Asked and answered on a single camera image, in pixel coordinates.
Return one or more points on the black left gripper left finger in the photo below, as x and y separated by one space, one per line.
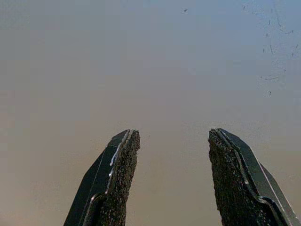
110 188

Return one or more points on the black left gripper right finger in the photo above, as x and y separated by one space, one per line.
237 193

